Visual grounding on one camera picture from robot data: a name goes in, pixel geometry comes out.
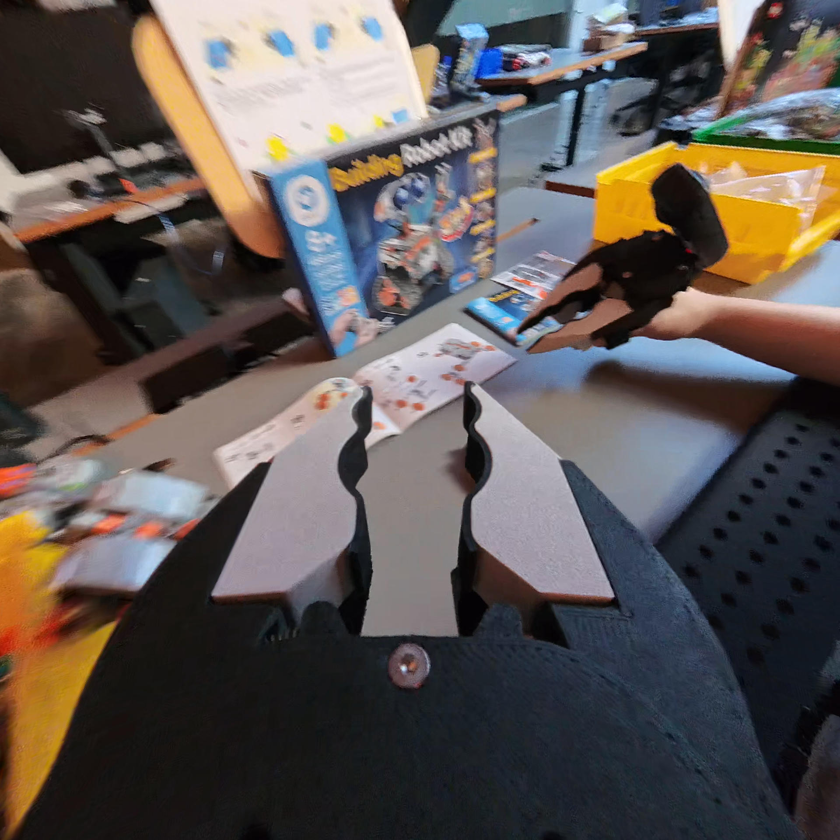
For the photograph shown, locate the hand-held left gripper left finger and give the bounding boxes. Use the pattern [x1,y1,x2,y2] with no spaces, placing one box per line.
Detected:
[211,386,374,634]

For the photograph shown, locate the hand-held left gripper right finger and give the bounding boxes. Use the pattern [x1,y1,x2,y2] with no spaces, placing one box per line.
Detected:
[454,382,616,636]

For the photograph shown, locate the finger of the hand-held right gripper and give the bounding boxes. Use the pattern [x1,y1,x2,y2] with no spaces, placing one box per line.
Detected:
[515,261,608,339]
[527,297,634,355]

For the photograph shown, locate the blue cover booklet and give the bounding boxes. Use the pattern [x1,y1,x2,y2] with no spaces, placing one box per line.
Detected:
[465,289,572,347]

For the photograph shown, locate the yellow plastic parts bin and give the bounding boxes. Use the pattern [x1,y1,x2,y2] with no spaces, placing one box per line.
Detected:
[0,508,122,837]

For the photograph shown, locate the person's right forearm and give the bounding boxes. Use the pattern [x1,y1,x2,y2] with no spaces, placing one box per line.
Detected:
[689,289,840,387]

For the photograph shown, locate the wooden side desk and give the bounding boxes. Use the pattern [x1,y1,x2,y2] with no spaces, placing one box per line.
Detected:
[10,176,211,245]

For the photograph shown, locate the person's right hand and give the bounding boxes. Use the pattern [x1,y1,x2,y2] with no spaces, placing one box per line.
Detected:
[630,289,700,341]

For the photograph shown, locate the clear plastic bags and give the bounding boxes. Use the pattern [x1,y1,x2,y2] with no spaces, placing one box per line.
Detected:
[696,161,828,217]

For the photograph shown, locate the open instruction booklet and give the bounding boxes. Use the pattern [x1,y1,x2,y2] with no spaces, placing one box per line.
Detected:
[213,323,518,490]

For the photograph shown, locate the green tray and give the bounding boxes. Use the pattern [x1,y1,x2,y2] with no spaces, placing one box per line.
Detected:
[692,125,840,155]

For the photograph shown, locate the blue robot kit box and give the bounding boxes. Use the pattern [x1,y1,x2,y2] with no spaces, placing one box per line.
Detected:
[252,108,503,358]

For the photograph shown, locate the grey orange toy robot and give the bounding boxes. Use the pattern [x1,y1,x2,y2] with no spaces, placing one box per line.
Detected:
[0,456,221,647]

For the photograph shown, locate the clear bag of parts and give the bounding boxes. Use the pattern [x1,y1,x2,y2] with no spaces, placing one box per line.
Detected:
[656,88,840,140]

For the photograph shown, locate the wooden background table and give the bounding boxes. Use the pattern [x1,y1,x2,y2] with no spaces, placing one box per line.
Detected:
[476,41,651,168]

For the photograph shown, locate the black perforated chair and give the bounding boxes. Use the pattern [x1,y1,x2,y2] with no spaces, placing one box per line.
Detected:
[656,377,840,808]

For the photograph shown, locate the colourful printed box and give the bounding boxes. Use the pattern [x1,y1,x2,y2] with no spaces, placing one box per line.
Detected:
[718,0,840,119]

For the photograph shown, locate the white instruction poster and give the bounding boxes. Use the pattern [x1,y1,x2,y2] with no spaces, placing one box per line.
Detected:
[150,0,431,191]

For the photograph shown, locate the tan wooden board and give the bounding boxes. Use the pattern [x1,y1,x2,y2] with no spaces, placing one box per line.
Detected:
[131,13,290,258]

